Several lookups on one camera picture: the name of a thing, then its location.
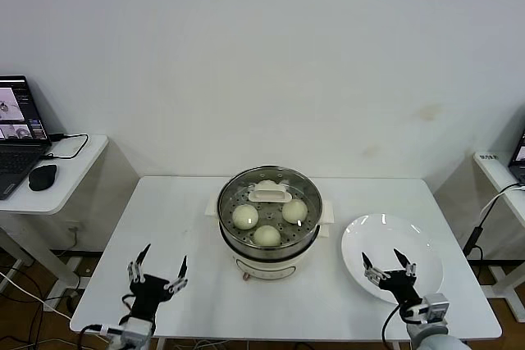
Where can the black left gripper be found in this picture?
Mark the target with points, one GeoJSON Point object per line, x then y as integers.
{"type": "Point", "coordinates": [147, 296]}

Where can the white round plate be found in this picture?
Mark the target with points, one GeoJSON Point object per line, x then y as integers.
{"type": "Point", "coordinates": [389, 235]}

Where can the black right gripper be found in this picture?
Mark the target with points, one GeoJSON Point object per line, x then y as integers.
{"type": "Point", "coordinates": [400, 288]}

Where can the black computer mouse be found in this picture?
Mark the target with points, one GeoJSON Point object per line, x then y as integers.
{"type": "Point", "coordinates": [42, 178]}

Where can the stainless steel steamer basket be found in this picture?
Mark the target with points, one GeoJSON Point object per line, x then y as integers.
{"type": "Point", "coordinates": [324, 214]}

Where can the white label sticker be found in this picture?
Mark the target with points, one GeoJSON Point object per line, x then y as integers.
{"type": "Point", "coordinates": [487, 156]}

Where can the white wall socket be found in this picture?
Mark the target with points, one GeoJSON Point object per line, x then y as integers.
{"type": "Point", "coordinates": [74, 227]}

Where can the white steamed baozi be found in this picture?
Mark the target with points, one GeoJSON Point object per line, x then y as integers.
{"type": "Point", "coordinates": [266, 236]}
{"type": "Point", "coordinates": [295, 210]}
{"type": "Point", "coordinates": [245, 217]}
{"type": "Point", "coordinates": [266, 183]}

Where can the white side table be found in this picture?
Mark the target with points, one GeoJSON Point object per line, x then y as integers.
{"type": "Point", "coordinates": [61, 196]}
{"type": "Point", "coordinates": [492, 169]}

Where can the cream electric cooker base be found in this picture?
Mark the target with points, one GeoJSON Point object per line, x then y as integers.
{"type": "Point", "coordinates": [266, 266]}

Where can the open black laptop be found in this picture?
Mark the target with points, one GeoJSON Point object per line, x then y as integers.
{"type": "Point", "coordinates": [16, 161]}
{"type": "Point", "coordinates": [519, 157]}

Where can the black power adapter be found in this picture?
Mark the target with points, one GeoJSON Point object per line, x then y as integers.
{"type": "Point", "coordinates": [476, 235]}

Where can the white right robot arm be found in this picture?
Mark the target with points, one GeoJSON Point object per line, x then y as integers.
{"type": "Point", "coordinates": [435, 337]}

